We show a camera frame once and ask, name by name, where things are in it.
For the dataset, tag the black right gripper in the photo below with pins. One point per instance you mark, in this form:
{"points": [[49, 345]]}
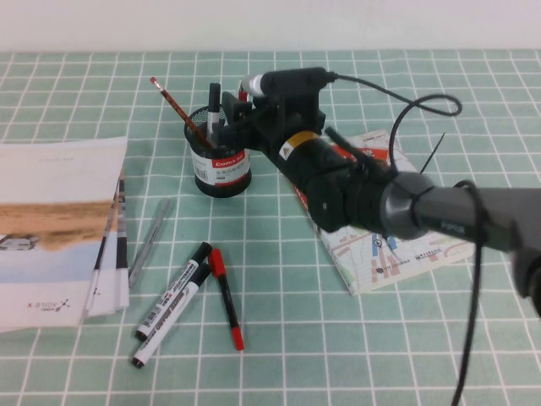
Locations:
{"points": [[287, 120]]}

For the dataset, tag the red gel pen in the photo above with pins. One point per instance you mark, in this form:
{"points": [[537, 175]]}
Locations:
{"points": [[242, 89]]}

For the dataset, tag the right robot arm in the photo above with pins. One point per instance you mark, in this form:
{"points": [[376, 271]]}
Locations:
{"points": [[422, 203]]}

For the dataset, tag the black mesh pen holder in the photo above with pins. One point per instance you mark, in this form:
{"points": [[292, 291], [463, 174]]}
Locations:
{"points": [[220, 171]]}

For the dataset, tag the grey translucent pen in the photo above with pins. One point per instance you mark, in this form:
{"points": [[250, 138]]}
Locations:
{"points": [[150, 243]]}

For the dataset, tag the white marker with black cap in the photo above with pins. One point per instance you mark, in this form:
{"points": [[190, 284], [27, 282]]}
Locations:
{"points": [[214, 103]]}

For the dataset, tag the red pencil with eraser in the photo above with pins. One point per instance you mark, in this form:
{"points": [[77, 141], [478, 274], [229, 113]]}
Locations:
{"points": [[177, 108]]}

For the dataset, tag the black and white striped magazine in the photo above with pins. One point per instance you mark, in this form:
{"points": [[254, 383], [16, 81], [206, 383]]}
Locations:
{"points": [[120, 237]]}

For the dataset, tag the black cap whiteboard marker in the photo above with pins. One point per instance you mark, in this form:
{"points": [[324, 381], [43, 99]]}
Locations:
{"points": [[177, 287], [169, 321]]}

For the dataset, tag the black marker with red cap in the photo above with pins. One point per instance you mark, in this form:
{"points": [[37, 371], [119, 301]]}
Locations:
{"points": [[228, 302]]}

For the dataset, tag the black zip tie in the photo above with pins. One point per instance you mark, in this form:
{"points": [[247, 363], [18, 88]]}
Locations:
{"points": [[433, 154]]}

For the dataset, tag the red and white map book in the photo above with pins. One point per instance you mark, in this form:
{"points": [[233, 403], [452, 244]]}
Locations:
{"points": [[380, 266]]}

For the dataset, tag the landscape cover magazine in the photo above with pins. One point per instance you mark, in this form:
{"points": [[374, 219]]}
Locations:
{"points": [[50, 220]]}

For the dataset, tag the green checked tablecloth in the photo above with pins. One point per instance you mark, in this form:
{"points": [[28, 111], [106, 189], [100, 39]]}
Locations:
{"points": [[296, 347]]}

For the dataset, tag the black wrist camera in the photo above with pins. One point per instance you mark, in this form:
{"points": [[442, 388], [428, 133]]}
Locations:
{"points": [[291, 80]]}

